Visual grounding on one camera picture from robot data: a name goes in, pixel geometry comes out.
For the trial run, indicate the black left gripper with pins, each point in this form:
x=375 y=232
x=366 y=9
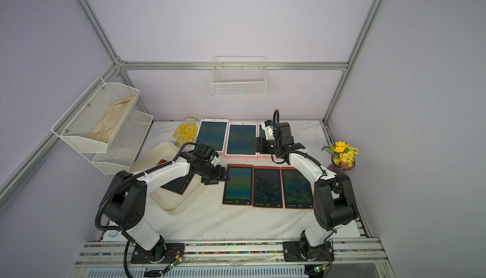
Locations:
x=219 y=176

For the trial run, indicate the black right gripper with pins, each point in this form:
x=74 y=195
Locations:
x=259 y=145

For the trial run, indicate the pink white writing tablet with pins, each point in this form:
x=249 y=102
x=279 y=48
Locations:
x=213 y=132

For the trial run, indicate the beige storage tray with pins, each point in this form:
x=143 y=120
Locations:
x=175 y=196

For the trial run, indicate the dark red tablet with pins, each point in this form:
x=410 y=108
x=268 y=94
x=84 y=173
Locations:
x=238 y=188
x=179 y=185
x=267 y=187
x=297 y=193

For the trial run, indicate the dark red bottom tablet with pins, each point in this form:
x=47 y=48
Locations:
x=297 y=193

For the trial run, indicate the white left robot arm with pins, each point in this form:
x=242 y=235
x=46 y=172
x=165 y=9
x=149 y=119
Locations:
x=123 y=207

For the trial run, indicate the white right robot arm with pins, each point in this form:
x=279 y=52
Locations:
x=334 y=203

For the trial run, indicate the yellow work glove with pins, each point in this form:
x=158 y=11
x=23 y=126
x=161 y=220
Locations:
x=186 y=132

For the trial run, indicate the purple glass vase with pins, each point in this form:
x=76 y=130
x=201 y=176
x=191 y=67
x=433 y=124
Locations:
x=339 y=167

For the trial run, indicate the yellow flower bouquet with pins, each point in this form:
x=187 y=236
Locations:
x=343 y=150

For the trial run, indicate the beige glove in shelf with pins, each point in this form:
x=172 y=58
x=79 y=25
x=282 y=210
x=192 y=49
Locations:
x=106 y=127

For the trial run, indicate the white mesh two-tier shelf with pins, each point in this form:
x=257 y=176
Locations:
x=76 y=124

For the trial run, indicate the light blue object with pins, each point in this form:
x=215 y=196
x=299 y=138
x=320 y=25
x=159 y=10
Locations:
x=113 y=234

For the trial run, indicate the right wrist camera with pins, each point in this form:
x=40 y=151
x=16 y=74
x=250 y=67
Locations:
x=267 y=128

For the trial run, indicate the white wire wall basket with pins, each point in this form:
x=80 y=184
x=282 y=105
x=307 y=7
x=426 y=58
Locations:
x=239 y=76

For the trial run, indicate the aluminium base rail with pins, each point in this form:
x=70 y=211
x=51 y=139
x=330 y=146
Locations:
x=238 y=253

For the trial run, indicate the aluminium frame profiles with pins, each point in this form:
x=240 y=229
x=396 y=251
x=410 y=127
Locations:
x=188 y=58

